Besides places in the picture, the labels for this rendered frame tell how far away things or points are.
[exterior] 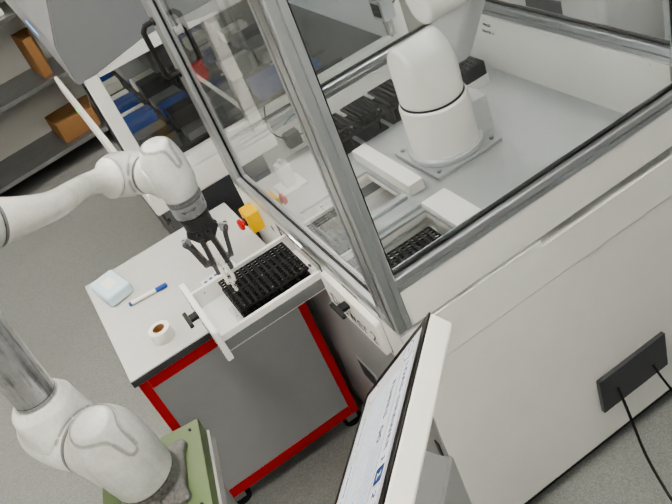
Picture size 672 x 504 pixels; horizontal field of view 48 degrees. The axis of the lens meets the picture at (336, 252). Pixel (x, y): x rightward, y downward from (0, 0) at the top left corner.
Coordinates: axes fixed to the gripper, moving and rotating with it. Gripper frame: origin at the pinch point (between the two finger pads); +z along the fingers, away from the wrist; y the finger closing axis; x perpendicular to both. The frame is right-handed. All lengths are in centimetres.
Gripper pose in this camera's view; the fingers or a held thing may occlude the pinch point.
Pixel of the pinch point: (225, 270)
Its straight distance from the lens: 203.4
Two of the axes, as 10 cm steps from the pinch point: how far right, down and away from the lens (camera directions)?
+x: -2.6, -5.3, 8.1
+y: 9.1, -4.2, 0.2
